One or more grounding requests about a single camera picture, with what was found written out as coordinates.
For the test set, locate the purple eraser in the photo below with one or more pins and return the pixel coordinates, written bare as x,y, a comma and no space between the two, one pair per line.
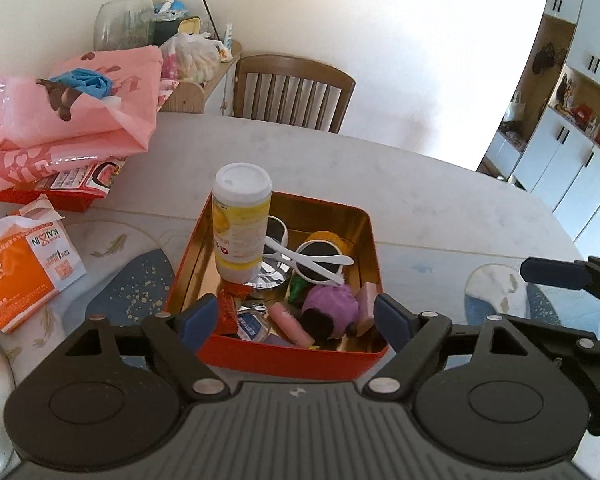
279,340

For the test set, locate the blue glove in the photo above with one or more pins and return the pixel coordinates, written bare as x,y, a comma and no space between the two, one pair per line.
80,82

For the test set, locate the orange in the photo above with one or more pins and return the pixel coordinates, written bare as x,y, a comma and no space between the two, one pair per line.
325,237

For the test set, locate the nail clipper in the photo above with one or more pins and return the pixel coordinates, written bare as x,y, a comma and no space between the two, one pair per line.
252,305

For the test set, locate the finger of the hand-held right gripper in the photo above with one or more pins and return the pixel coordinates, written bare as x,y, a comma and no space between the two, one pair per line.
555,272
595,360

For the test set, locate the pink cylindrical stick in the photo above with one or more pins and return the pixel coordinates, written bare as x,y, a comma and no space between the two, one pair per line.
290,322

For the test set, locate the white yellow bottle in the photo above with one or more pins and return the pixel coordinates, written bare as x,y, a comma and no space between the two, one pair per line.
240,220

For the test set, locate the black stick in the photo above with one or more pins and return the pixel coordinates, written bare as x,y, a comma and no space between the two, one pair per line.
210,17

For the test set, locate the red pink tag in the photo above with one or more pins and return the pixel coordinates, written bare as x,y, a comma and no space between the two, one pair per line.
228,310

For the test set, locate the grey wardrobe cabinet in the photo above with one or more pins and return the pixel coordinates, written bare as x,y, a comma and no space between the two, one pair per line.
570,160

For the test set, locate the red box with pink cloth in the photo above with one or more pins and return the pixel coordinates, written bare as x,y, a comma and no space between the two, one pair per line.
105,110

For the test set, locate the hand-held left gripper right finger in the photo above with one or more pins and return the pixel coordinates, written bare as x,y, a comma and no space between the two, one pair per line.
392,320

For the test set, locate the white wooden sideboard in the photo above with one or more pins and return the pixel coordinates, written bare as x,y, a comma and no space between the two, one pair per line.
215,95

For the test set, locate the red cardboard box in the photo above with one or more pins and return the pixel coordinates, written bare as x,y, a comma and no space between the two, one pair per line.
70,200

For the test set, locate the silver round tin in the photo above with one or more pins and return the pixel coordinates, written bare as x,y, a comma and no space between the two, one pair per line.
275,277

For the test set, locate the green small object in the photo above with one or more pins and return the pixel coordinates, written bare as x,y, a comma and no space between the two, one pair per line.
296,291

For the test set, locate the blue white small packet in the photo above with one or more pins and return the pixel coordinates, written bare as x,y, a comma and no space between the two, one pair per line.
252,327

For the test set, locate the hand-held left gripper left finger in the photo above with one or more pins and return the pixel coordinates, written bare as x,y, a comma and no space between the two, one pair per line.
200,317

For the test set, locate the wooden chair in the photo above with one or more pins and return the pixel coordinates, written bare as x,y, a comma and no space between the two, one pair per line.
290,65

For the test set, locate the red tin box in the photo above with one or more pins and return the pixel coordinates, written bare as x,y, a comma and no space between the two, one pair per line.
290,365

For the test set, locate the clear plastic bag of snacks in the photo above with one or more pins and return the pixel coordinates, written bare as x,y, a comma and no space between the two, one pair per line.
190,57

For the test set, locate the orange white tissue packet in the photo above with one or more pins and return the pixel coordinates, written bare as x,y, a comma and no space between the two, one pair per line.
15,280

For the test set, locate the blue printed table mat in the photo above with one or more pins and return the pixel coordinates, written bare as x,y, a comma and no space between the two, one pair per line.
430,285

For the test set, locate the dark hanging bag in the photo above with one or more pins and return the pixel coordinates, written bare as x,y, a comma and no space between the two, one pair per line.
550,57

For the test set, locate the green yellow storage box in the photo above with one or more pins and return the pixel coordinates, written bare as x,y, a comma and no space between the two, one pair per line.
190,26

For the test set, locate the small white tube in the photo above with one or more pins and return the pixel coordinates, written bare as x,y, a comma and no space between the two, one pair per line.
228,34

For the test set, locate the white tote bag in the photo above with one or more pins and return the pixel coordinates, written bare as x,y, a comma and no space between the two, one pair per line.
515,110

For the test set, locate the pink square pad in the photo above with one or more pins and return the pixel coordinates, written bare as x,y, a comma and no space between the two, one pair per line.
367,305

